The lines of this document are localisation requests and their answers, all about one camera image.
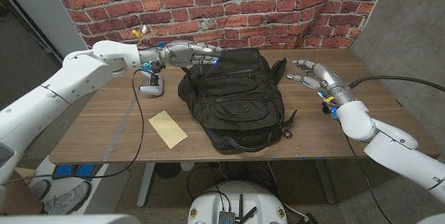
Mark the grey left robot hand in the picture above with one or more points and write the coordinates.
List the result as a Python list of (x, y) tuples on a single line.
[(182, 53)]

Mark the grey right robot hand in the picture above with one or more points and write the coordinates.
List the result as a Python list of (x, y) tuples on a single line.
[(323, 78)]

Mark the black backpack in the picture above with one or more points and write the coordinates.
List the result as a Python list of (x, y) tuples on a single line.
[(236, 102)]

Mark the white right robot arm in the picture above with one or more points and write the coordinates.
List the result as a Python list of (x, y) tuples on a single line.
[(382, 140)]

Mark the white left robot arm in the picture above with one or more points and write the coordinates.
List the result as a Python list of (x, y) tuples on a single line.
[(62, 88)]

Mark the yellow sticky note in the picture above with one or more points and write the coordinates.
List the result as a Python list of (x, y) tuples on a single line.
[(167, 129)]

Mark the white game controller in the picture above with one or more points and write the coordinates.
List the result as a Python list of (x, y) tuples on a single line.
[(153, 86)]

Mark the grey table leg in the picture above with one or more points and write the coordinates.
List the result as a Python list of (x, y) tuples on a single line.
[(325, 182)]

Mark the white table leg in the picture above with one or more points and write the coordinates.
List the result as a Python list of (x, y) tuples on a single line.
[(146, 185)]

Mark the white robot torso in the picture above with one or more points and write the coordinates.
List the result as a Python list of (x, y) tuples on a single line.
[(257, 199)]

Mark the blue floor item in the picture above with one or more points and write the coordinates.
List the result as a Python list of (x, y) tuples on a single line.
[(74, 171)]

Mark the grey sneaker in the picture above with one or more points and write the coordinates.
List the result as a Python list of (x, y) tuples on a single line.
[(67, 199)]

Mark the person in brown trousers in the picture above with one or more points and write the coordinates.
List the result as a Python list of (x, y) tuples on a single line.
[(17, 199)]

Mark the printed brick wall backdrop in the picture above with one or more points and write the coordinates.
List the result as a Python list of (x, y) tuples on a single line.
[(278, 8)]

